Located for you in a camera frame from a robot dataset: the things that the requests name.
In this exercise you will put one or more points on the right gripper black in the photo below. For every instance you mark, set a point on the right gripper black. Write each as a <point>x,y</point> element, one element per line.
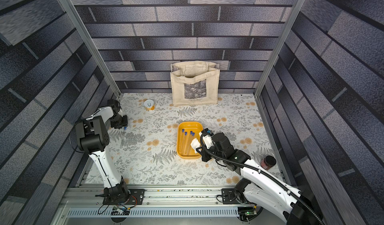
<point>204,147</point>

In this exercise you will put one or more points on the white wipe cloth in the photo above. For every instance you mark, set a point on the white wipe cloth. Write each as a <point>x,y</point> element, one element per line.
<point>195,144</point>

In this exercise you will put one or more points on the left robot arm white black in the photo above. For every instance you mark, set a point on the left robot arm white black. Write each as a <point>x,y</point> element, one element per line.
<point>93,139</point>

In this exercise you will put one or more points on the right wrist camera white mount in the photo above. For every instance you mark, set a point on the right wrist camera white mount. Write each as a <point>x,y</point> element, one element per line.
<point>206,138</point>

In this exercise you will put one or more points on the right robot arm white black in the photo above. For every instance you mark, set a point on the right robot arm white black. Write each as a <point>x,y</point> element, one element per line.
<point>258,186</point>

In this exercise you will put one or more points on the beige canvas tote bag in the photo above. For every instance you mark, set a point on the beige canvas tote bag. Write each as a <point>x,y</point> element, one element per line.
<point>195,83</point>

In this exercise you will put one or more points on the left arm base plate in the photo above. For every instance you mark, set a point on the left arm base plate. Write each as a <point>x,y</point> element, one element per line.
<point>118,197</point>

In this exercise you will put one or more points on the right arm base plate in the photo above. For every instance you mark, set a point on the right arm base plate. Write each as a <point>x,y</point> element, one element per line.
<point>234,197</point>

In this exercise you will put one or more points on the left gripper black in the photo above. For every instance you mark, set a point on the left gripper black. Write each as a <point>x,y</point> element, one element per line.
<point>125,123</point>

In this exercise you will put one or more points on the right controller board green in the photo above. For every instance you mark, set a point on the right controller board green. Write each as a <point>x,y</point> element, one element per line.
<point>246,214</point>

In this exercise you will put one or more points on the aluminium mounting rail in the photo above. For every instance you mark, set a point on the aluminium mounting rail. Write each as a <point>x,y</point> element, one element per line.
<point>86,202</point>

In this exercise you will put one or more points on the left controller board with wires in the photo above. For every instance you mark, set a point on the left controller board with wires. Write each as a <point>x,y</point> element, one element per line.
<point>120,212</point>

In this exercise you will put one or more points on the yellow plastic tray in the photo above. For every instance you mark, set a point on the yellow plastic tray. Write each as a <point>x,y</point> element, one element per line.
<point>188,132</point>

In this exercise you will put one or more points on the small red jar black lid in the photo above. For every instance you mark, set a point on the small red jar black lid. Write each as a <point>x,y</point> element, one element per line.
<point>268,162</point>

